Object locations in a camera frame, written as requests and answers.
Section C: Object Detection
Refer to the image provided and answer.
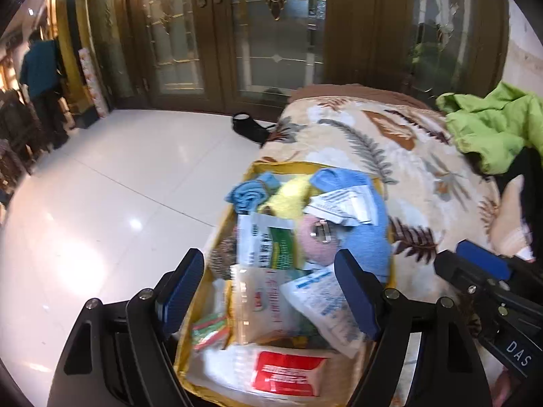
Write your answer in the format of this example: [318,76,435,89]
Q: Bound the wooden glass side panel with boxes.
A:
[324,0,510,102]

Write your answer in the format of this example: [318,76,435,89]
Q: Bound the green jacket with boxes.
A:
[436,80,543,175]

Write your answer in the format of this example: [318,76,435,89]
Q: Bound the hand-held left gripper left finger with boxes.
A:
[57,248,205,407]

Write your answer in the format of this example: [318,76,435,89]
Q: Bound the yellow towel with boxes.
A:
[259,177,317,221]

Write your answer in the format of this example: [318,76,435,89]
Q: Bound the small knotted blue towel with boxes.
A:
[225,172,281,213]

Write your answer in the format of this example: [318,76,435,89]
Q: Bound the person's foot in white sock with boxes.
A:
[488,174,535,261]

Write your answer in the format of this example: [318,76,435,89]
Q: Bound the red white packet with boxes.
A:
[199,343,336,403]

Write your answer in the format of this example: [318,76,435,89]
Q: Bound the dark glitter scrunchie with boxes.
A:
[208,235,240,280]

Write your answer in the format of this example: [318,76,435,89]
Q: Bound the black pants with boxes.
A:
[496,146,543,264]

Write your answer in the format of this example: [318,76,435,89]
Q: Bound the white pouch with grey print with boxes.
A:
[280,265,368,359]

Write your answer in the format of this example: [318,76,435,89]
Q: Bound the stack of white boxes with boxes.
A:
[77,48,112,119]

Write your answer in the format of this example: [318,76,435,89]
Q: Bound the large white packet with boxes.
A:
[307,187,380,226]

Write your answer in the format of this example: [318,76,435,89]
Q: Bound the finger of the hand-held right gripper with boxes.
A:
[433,250,510,307]
[456,239,531,289]

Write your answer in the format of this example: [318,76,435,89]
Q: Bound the wooden glass door leaf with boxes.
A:
[125,0,227,111]
[212,0,329,119]

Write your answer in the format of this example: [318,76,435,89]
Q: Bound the black shoe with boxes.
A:
[231,111,276,147]

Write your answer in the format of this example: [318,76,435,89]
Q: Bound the leaf print blanket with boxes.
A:
[208,84,510,407]

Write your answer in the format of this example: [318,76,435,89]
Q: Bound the green white packet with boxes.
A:
[235,212,304,270]

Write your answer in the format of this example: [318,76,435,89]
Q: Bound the pink fluffy hair clip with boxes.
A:
[297,214,351,266]

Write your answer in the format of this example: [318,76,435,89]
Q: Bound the wooden chair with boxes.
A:
[0,89,47,174]

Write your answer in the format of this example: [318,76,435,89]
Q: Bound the yellow-edged cardboard box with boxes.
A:
[174,161,397,407]

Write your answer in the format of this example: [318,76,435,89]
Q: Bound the person's right hand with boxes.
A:
[492,367,529,407]

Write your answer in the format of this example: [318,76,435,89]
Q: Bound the large blue towel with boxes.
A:
[310,168,393,283]

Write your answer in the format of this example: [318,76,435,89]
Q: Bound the clear packet red label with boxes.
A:
[229,265,306,346]

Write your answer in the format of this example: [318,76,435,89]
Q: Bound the red green candy packet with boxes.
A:
[192,311,232,350]

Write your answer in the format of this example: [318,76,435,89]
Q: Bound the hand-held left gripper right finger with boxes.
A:
[334,249,488,407]

